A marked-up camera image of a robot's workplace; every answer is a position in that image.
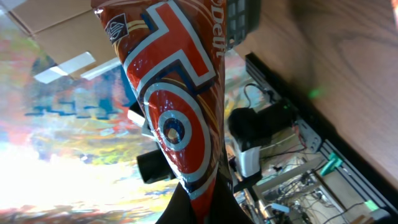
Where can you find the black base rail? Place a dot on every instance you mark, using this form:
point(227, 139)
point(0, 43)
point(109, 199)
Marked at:
point(366, 181)

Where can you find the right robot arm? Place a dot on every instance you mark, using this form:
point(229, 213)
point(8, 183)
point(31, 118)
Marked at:
point(250, 129)

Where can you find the red brown snack bag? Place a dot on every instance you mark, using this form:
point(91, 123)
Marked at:
point(172, 53)

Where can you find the grey plastic shopping basket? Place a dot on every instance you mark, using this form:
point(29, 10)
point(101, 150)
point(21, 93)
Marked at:
point(242, 17)

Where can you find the brown cardboard side panel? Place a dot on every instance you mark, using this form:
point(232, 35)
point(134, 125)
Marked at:
point(64, 29)

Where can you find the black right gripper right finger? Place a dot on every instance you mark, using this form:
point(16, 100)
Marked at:
point(224, 207)

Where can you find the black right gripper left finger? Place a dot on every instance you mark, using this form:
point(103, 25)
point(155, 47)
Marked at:
point(179, 209)

